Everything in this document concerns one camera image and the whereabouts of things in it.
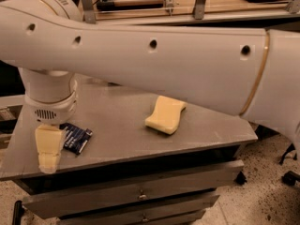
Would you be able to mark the upper grey drawer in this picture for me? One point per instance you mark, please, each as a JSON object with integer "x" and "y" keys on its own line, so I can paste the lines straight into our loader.
{"x": 133, "y": 190}

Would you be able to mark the blue rxbar blueberry wrapper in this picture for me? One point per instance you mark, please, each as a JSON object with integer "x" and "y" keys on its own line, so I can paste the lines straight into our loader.
{"x": 76, "y": 138}

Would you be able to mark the grey metal railing shelf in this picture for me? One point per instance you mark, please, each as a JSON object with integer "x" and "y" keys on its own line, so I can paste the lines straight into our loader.
{"x": 200, "y": 11}

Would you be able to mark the yellow sponge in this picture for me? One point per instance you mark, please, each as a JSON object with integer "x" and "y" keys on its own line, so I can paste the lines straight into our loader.
{"x": 166, "y": 115}

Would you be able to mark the grey drawer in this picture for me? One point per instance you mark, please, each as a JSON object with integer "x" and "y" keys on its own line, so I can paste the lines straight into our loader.
{"x": 133, "y": 190}
{"x": 173, "y": 211}

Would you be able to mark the lower grey drawer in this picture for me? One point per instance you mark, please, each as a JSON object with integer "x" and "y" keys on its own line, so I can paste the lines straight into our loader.
{"x": 173, "y": 211}

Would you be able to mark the grey drawer cabinet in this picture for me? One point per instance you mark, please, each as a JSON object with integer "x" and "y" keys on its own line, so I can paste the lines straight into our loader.
{"x": 122, "y": 146}

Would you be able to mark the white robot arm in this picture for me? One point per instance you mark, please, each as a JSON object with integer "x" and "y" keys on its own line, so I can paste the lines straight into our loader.
{"x": 252, "y": 73}

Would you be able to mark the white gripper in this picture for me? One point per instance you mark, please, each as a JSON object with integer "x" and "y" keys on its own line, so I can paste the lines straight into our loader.
{"x": 52, "y": 112}

